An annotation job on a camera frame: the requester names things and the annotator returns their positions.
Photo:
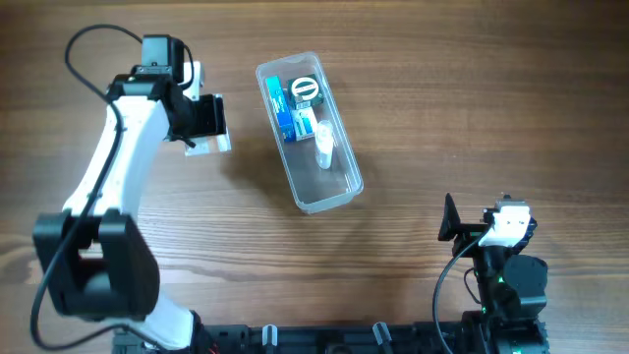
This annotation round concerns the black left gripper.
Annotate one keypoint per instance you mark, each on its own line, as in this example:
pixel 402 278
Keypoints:
pixel 207 116

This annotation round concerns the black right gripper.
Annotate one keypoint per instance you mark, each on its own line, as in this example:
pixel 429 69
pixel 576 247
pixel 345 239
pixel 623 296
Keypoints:
pixel 472 231

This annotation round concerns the white Hansaplast plaster box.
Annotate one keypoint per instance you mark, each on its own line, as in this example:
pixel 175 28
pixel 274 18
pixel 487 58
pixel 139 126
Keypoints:
pixel 209 144

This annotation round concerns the blue Vicks lozenge box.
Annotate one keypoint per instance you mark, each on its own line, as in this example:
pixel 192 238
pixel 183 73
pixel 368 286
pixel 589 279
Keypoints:
pixel 281 109

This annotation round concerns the white blue medicine box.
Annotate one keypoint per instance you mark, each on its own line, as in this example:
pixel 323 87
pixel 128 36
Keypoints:
pixel 305 123

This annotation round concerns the green Zam-Buk ointment box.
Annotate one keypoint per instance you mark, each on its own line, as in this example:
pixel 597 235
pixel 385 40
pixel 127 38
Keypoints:
pixel 304 92

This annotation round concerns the small hand sanitizer bottle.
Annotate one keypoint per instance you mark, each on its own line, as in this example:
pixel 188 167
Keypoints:
pixel 324 144

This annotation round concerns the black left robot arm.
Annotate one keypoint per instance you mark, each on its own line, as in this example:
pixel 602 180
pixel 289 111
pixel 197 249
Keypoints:
pixel 96 264

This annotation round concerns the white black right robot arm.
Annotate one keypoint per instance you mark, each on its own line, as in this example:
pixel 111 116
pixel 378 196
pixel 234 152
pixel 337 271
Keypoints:
pixel 511 285

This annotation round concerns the clear plastic container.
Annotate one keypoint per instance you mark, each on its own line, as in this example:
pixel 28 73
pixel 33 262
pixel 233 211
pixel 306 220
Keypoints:
pixel 313 189

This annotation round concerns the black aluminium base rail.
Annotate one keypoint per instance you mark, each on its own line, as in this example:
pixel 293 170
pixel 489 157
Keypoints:
pixel 415 338

